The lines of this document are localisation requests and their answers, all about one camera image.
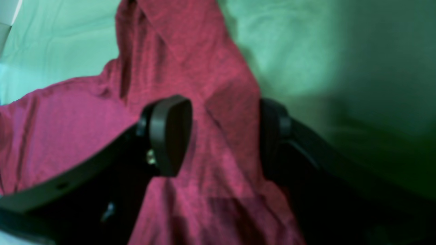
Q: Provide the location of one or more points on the red T-shirt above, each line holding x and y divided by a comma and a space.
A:
166, 48

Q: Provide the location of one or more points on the green table cloth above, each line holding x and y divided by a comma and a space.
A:
361, 73

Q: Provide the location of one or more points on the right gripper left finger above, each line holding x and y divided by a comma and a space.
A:
98, 202

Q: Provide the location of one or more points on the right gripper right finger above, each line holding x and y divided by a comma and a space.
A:
336, 201

